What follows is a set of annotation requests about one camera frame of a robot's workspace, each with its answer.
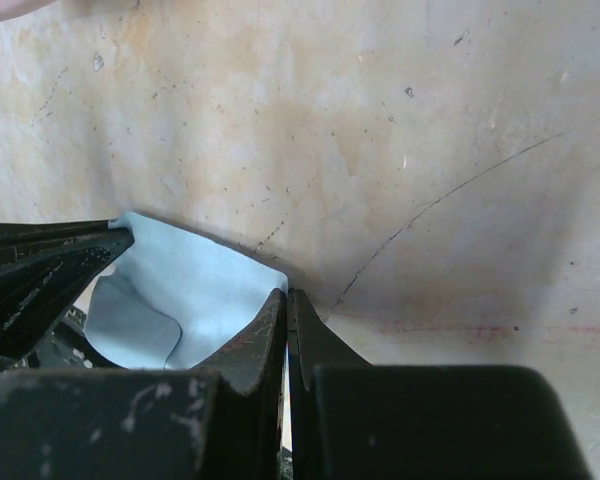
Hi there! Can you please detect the pink glasses case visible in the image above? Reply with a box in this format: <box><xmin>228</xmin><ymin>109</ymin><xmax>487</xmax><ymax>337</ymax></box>
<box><xmin>0</xmin><ymin>0</ymin><xmax>54</xmax><ymax>22</ymax></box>

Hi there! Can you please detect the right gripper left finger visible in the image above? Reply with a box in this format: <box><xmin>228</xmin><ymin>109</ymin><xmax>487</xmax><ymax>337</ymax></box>
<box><xmin>194</xmin><ymin>289</ymin><xmax>286</xmax><ymax>479</ymax></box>

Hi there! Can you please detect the light blue cleaning cloth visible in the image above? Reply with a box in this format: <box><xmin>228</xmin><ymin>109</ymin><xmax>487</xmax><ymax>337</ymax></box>
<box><xmin>84</xmin><ymin>212</ymin><xmax>288</xmax><ymax>370</ymax></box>

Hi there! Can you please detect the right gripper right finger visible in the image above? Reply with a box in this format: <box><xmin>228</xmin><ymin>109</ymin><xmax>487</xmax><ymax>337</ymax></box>
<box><xmin>287</xmin><ymin>288</ymin><xmax>370</xmax><ymax>479</ymax></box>

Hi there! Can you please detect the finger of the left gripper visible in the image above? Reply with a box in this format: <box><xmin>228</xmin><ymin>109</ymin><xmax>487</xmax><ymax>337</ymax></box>
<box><xmin>0</xmin><ymin>230</ymin><xmax>134</xmax><ymax>360</ymax></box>
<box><xmin>0</xmin><ymin>220</ymin><xmax>118</xmax><ymax>250</ymax></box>

